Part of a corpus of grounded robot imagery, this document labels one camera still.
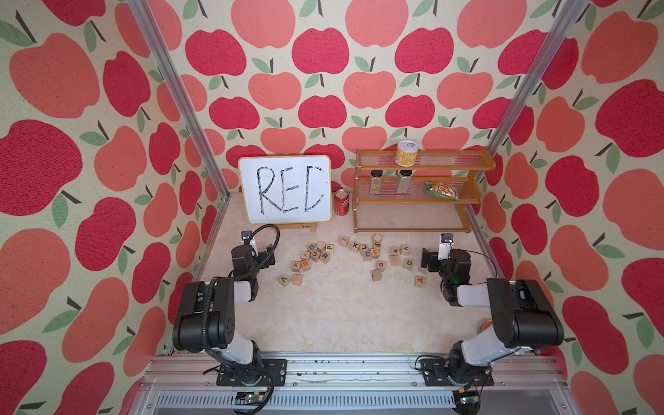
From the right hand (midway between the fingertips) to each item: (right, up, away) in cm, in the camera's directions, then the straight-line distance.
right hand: (441, 253), depth 94 cm
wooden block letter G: (-22, -4, +1) cm, 23 cm away
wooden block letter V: (-58, -9, -4) cm, 59 cm away
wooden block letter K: (-54, -5, +1) cm, 54 cm away
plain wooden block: (-54, -9, -2) cm, 54 cm away
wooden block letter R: (-43, -2, +2) cm, 43 cm away
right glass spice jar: (-14, +27, +1) cm, 30 cm away
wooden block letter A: (-9, -9, -3) cm, 14 cm away
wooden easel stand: (-55, +10, +10) cm, 56 cm away
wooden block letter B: (-51, -5, +1) cm, 51 cm away
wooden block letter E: (-24, -1, +4) cm, 24 cm away
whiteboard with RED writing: (-59, +24, +4) cm, 64 cm away
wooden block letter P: (-42, +1, +5) cm, 42 cm away
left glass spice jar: (-24, +27, +1) cm, 36 cm away
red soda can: (-37, +20, +12) cm, 44 cm away
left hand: (-68, +2, 0) cm, 68 cm away
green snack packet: (+1, +24, +1) cm, 24 cm away
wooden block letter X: (-32, +2, +7) cm, 32 cm away
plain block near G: (-24, -8, 0) cm, 26 cm away
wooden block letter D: (-12, -4, +1) cm, 13 cm away
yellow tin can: (-15, +36, -7) cm, 39 cm away
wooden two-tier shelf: (-2, +22, +2) cm, 22 cm away
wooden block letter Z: (-36, +4, +7) cm, 37 cm away
